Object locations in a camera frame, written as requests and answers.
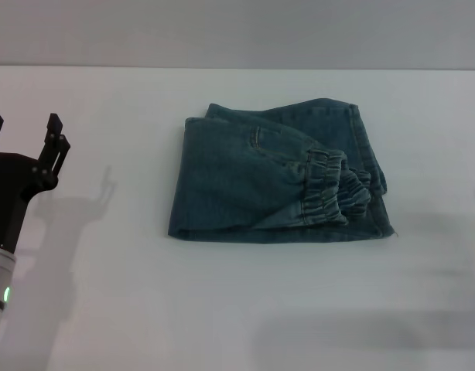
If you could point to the blue denim shorts with print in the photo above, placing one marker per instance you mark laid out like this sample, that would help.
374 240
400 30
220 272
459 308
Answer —
276 181

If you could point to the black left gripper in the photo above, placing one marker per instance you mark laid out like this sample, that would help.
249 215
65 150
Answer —
9 197

